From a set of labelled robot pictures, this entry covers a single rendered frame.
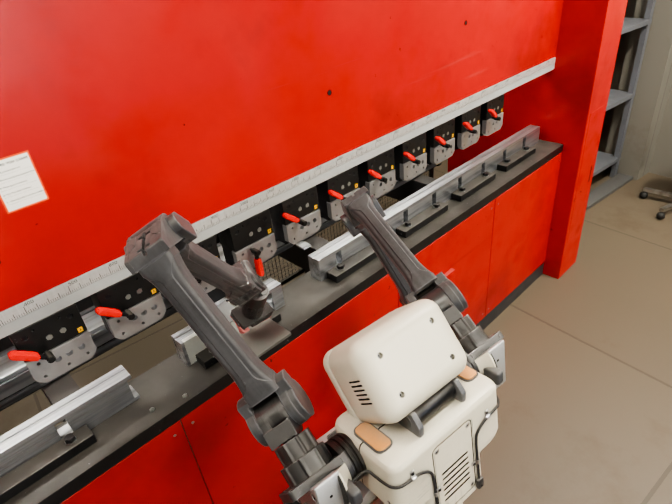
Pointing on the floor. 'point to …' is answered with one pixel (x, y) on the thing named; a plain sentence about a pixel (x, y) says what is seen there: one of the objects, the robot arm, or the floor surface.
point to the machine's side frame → (566, 115)
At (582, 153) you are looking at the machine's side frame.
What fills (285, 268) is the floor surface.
